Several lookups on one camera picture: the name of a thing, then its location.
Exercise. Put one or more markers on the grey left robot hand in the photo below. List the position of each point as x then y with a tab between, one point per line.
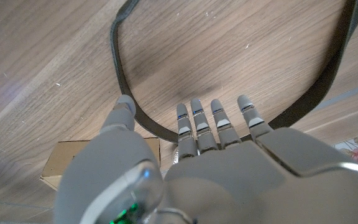
244	186

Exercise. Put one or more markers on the dark leather belt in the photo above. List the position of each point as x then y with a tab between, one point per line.
149	127

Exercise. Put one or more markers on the brown cardboard box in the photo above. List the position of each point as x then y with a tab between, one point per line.
61	158

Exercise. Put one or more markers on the grey tape table marking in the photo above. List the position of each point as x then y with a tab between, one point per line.
353	91

